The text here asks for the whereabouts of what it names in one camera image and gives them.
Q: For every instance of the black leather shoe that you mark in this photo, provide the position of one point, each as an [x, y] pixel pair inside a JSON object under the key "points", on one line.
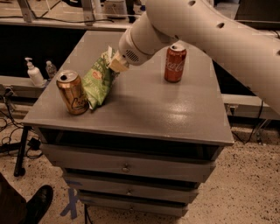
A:
{"points": [[38, 205]]}

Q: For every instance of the green jalapeno chip bag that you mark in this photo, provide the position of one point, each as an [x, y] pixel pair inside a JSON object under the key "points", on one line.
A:
{"points": [[99, 79]]}

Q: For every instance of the small clear plastic bottle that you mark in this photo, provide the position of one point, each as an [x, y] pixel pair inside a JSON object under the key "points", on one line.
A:
{"points": [[51, 69]]}

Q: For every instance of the white pump dispenser bottle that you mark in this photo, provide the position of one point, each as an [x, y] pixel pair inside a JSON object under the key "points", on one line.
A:
{"points": [[34, 73]]}

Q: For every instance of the brown trouser leg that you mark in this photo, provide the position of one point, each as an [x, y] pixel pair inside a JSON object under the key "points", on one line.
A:
{"points": [[12, 205]]}

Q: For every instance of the middle grey drawer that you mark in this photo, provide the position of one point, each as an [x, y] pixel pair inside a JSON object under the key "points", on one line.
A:
{"points": [[101, 185]]}

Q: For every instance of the grey drawer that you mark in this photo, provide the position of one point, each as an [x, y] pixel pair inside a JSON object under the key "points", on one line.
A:
{"points": [[135, 164], [140, 205], [101, 185]]}

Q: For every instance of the black metal stand leg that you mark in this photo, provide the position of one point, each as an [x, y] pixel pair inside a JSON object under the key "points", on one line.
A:
{"points": [[19, 169]]}

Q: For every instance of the top grey drawer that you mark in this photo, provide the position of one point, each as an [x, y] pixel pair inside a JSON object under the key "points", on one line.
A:
{"points": [[135, 164]]}

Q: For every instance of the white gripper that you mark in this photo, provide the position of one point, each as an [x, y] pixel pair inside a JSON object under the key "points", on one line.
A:
{"points": [[129, 49]]}

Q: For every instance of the red Coca-Cola can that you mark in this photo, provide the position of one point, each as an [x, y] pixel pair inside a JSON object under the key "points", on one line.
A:
{"points": [[174, 63]]}

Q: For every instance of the orange soda can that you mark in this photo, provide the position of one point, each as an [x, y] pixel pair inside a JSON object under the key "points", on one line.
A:
{"points": [[71, 91]]}

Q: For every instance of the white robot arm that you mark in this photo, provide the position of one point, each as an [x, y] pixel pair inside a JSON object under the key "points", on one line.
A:
{"points": [[250, 56]]}

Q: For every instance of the grey drawer cabinet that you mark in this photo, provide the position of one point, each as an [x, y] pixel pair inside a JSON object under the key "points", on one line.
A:
{"points": [[143, 114]]}

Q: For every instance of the white device on back bench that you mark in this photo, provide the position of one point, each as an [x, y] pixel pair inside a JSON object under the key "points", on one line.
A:
{"points": [[115, 8]]}

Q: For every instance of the bottom grey drawer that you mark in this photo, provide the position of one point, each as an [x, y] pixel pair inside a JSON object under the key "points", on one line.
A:
{"points": [[140, 205]]}

